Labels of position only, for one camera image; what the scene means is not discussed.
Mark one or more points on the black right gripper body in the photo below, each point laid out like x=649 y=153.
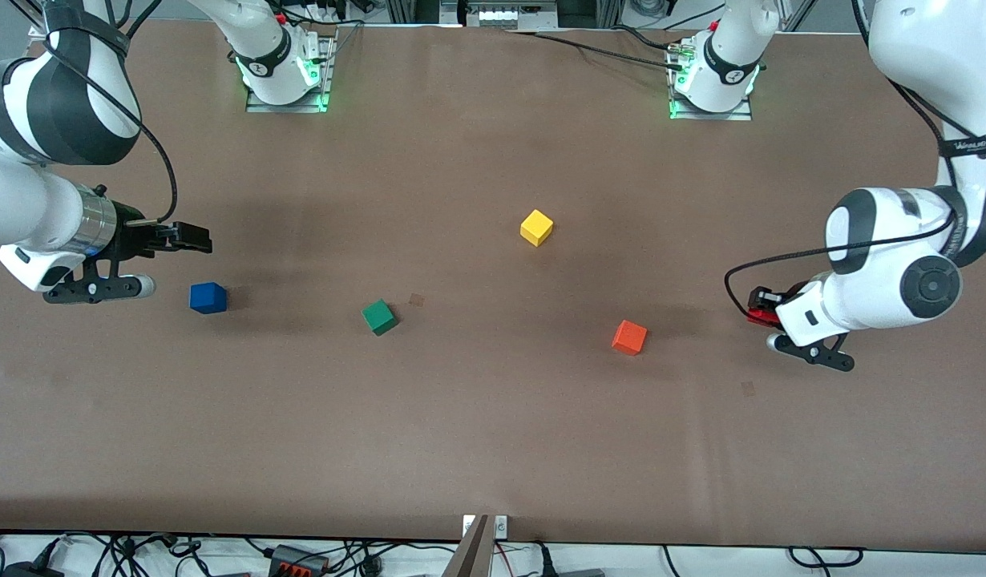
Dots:
x=130 y=234

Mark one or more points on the red cube block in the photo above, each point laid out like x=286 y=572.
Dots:
x=761 y=317

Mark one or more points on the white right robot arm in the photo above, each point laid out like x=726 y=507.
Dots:
x=20 y=208

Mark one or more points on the blue cube block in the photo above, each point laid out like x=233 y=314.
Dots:
x=208 y=299

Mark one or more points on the orange cube block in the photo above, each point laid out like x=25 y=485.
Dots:
x=629 y=337

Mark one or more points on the green cube block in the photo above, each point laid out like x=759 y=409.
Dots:
x=379 y=318

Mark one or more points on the yellow cube block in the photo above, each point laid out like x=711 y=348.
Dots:
x=536 y=228

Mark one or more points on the white terminal block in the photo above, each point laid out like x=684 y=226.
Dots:
x=509 y=16

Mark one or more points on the brown table cover mat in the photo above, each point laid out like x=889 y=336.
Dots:
x=493 y=417

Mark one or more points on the black orange power strip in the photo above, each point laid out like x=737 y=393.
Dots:
x=297 y=561

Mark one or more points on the black plug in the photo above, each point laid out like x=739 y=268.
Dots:
x=546 y=561

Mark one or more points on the black power adapter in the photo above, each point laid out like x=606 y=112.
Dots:
x=28 y=570

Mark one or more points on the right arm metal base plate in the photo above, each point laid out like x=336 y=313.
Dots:
x=288 y=107

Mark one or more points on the white metal bracket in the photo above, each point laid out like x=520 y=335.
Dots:
x=501 y=526
x=468 y=526

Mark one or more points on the grey wooden post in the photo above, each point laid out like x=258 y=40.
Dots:
x=473 y=557

